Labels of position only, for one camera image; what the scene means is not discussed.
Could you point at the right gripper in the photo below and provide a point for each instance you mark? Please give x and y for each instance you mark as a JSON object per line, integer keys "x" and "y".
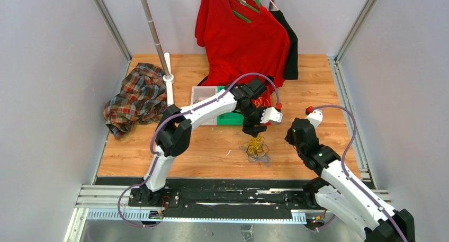
{"x": 289, "y": 137}

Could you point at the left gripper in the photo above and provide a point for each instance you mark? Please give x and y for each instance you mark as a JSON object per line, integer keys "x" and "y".
{"x": 249, "y": 127}

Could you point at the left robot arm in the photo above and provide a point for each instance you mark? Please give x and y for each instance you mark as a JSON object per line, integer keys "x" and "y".
{"x": 173, "y": 133}

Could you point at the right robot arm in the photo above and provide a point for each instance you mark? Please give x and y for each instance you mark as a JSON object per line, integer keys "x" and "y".
{"x": 338, "y": 190}

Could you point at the green plastic bin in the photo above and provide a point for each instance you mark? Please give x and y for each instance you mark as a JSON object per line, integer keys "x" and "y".
{"x": 230, "y": 119}

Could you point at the red plastic bin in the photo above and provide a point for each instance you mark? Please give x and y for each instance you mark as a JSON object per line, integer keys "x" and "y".
{"x": 264, "y": 100}

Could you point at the black garment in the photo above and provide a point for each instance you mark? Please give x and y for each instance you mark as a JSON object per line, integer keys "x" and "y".
{"x": 291, "y": 71}

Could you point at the white plastic bin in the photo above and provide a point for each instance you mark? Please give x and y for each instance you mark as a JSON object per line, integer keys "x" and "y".
{"x": 201, "y": 93}

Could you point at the red t-shirt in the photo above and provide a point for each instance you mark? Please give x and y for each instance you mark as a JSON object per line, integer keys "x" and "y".
{"x": 238, "y": 41}

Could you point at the plaid flannel shirt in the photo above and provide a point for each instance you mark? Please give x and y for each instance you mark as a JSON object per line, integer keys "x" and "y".
{"x": 142, "y": 99}

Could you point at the green clothes hanger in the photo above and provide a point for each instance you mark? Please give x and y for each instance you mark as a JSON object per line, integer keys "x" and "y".
{"x": 245, "y": 3}

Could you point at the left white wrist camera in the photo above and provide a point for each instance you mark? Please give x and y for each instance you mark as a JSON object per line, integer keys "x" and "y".
{"x": 271, "y": 115}

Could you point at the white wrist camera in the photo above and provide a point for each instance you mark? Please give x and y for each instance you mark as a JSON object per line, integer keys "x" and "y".
{"x": 315, "y": 116}
{"x": 271, "y": 115}

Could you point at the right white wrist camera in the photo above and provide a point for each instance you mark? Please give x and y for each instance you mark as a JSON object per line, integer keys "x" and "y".
{"x": 315, "y": 116}

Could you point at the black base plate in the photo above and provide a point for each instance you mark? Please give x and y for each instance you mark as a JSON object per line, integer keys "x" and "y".
{"x": 227, "y": 198}

